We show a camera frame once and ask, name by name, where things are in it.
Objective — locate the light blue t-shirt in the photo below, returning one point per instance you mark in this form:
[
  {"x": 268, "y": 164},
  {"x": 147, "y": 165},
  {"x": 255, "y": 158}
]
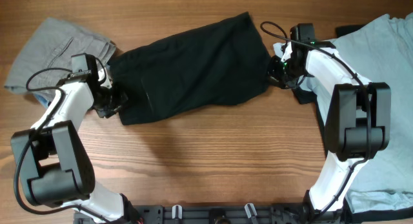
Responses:
[{"x": 382, "y": 53}]

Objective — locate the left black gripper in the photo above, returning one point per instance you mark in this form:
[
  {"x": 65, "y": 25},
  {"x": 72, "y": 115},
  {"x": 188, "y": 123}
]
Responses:
[{"x": 122, "y": 99}]

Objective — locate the black garment under pile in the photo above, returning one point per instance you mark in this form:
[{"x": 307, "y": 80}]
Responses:
[{"x": 304, "y": 97}]

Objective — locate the folded blue denim garment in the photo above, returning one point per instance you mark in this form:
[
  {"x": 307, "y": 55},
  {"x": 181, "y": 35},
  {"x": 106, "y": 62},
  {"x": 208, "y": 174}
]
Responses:
[{"x": 44, "y": 98}]

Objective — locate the black shorts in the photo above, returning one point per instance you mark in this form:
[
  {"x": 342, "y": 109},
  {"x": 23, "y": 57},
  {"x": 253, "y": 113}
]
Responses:
[{"x": 224, "y": 63}]

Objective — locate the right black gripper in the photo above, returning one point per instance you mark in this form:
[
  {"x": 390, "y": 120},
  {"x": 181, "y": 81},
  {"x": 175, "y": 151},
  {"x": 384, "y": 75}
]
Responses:
[{"x": 273, "y": 77}]

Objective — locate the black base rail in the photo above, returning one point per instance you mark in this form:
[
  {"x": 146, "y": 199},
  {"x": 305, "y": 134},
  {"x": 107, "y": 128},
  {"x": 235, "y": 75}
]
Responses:
[{"x": 288, "y": 213}]

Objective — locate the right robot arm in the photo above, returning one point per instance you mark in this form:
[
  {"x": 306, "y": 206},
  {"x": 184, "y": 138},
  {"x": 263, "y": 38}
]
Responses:
[{"x": 358, "y": 116}]

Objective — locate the folded grey trousers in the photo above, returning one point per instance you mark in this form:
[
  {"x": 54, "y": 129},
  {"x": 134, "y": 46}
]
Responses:
[{"x": 51, "y": 46}]

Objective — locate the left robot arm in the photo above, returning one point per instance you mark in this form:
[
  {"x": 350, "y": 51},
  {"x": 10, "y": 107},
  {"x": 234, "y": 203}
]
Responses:
[{"x": 53, "y": 171}]

